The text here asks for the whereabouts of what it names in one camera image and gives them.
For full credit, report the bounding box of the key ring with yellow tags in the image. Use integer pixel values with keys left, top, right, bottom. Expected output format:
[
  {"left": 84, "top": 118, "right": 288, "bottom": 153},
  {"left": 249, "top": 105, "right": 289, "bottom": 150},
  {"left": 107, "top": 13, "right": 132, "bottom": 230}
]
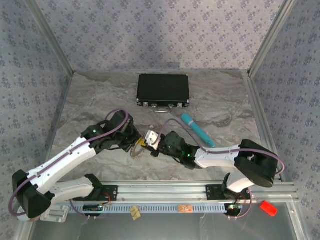
[{"left": 130, "top": 143, "right": 148, "bottom": 160}]

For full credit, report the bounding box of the teal marker pen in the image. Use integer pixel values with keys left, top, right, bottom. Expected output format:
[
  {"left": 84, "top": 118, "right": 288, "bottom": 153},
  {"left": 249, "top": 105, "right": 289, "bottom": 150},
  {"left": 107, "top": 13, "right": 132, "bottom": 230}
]
[{"left": 181, "top": 113, "right": 216, "bottom": 148}]

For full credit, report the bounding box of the white tray with black part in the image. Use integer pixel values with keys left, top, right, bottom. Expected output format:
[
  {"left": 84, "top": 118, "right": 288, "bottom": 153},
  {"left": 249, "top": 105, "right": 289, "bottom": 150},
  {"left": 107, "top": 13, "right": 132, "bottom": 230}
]
[{"left": 53, "top": 180, "right": 300, "bottom": 203}]

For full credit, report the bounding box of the black ribbed carrying case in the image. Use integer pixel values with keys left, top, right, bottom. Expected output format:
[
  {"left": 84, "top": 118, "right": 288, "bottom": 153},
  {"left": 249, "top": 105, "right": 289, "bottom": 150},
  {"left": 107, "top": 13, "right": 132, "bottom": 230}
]
[{"left": 136, "top": 73, "right": 191, "bottom": 114}]

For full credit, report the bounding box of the small wooden block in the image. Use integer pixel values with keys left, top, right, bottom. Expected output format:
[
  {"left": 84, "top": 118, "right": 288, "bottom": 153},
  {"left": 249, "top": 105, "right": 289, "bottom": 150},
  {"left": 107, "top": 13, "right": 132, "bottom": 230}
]
[{"left": 129, "top": 206, "right": 142, "bottom": 221}]

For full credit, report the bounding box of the left small circuit board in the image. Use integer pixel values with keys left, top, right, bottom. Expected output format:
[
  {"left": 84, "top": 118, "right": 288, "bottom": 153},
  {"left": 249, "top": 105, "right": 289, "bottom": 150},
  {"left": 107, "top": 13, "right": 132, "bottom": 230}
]
[{"left": 83, "top": 203, "right": 104, "bottom": 212}]

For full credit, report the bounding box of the small circuit board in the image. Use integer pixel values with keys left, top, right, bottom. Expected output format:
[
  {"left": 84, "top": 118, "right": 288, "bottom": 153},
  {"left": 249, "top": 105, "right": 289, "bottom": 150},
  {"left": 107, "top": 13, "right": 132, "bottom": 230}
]
[
  {"left": 224, "top": 203, "right": 243, "bottom": 217},
  {"left": 83, "top": 203, "right": 104, "bottom": 212}
]

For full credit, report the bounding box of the right small circuit board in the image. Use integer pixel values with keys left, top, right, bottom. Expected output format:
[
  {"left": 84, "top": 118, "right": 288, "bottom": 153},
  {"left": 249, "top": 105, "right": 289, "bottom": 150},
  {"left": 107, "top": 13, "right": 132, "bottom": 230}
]
[{"left": 224, "top": 203, "right": 243, "bottom": 217}]

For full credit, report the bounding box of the red plastic block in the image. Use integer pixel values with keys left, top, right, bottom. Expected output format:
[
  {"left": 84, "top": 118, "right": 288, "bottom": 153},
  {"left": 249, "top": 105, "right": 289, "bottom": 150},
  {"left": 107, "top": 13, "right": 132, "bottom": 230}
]
[{"left": 259, "top": 199, "right": 279, "bottom": 217}]

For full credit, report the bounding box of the aluminium table edge rail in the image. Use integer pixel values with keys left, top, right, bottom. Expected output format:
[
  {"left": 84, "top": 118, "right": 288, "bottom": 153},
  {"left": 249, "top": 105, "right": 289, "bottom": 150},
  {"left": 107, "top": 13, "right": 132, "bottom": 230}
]
[
  {"left": 42, "top": 72, "right": 75, "bottom": 168},
  {"left": 242, "top": 71, "right": 310, "bottom": 240}
]

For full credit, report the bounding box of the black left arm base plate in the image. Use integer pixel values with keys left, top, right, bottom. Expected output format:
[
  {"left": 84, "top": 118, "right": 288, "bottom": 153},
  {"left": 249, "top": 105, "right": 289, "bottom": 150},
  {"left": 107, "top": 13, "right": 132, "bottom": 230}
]
[{"left": 72, "top": 184, "right": 119, "bottom": 202}]

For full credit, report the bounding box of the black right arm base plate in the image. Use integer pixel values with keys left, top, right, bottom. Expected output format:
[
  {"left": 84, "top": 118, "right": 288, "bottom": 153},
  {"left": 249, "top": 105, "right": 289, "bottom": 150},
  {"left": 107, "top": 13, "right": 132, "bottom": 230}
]
[{"left": 205, "top": 184, "right": 231, "bottom": 201}]

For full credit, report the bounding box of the grey slotted cable duct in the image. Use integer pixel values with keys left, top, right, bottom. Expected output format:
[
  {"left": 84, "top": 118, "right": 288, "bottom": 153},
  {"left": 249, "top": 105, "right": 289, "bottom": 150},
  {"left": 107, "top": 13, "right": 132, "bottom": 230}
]
[{"left": 67, "top": 202, "right": 227, "bottom": 215}]

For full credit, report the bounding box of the white plastic bracket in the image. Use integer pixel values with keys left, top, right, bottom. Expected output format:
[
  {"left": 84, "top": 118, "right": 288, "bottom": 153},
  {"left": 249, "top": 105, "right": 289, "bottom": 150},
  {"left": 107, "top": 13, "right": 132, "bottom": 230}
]
[{"left": 39, "top": 204, "right": 70, "bottom": 223}]

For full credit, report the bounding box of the aluminium frame post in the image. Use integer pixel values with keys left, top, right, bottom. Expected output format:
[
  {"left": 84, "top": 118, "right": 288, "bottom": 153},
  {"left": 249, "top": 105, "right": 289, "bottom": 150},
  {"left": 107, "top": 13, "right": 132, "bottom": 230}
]
[
  {"left": 24, "top": 0, "right": 75, "bottom": 75},
  {"left": 246, "top": 0, "right": 299, "bottom": 78}
]

